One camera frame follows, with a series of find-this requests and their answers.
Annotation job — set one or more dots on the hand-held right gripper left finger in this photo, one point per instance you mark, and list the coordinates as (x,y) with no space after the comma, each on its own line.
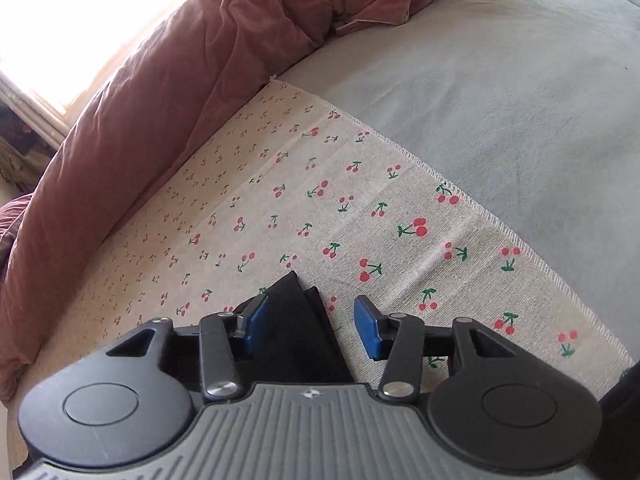
(257,320)

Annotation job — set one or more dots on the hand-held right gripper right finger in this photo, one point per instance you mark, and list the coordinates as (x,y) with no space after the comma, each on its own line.
(365,327)

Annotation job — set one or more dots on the black pants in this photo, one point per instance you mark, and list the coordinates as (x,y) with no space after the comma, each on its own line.
(295,330)

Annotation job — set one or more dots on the cherry print cloth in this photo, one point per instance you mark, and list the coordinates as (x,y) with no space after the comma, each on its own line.
(300,185)

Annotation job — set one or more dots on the pink velvet duvet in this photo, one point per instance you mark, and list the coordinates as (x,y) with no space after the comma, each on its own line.
(150,110)

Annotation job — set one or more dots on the dark cloth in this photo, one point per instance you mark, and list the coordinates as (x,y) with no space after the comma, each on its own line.
(622,420)

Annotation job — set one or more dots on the grey bed sheet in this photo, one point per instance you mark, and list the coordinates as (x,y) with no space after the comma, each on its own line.
(500,85)

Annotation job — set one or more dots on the floral curtain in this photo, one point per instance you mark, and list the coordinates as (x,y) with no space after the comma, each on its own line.
(17,150)

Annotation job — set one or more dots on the bright window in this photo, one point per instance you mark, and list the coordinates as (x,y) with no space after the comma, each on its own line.
(75,25)

